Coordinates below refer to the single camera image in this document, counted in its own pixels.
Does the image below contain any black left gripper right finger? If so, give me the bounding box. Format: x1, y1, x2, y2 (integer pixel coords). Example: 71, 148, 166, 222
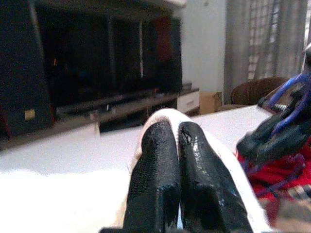
177, 121, 255, 233

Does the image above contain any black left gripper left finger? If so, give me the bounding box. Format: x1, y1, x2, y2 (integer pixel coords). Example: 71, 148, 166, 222
122, 120, 182, 233

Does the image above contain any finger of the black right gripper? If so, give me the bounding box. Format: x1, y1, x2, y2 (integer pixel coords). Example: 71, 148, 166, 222
256, 131, 311, 167
237, 115, 296, 156

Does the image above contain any blue plastic clothes hanger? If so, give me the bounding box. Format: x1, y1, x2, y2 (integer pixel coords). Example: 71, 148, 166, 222
242, 72, 311, 195

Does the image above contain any white jacket with plaid lining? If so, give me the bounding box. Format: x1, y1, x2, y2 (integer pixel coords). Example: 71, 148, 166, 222
114, 108, 270, 233

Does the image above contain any brown wicker armchair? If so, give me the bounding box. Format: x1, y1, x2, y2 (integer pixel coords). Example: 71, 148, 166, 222
217, 77, 296, 112

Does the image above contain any plain brown cardboard box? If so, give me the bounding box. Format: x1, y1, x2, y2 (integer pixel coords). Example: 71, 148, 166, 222
199, 91, 223, 115

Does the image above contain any grey curtain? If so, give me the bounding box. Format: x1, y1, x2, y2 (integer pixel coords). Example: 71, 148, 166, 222
225, 0, 311, 84

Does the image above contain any white and dark TV cabinet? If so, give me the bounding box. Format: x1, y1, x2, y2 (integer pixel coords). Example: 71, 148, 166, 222
54, 82, 201, 133

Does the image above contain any tall black loudspeaker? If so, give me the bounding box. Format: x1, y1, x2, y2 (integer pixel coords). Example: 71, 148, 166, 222
0, 0, 55, 136
142, 17, 183, 94

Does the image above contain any large black television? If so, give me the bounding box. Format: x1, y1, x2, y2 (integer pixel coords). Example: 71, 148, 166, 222
36, 7, 144, 107

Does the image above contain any white wall shelf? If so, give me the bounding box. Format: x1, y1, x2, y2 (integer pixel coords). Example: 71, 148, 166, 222
160, 0, 188, 8

